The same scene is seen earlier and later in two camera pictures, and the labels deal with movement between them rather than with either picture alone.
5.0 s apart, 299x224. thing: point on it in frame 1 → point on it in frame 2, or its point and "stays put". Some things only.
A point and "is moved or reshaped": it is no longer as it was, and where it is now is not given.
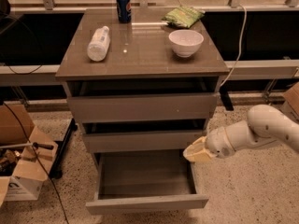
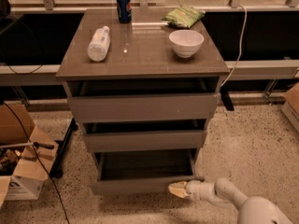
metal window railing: (257, 26) stays put
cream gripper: (217, 144) → (195, 189)
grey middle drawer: (125, 142) stays put
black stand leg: (56, 172) stays put
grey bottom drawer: (143, 181) is moved or reshaped
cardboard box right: (290, 105) stays put
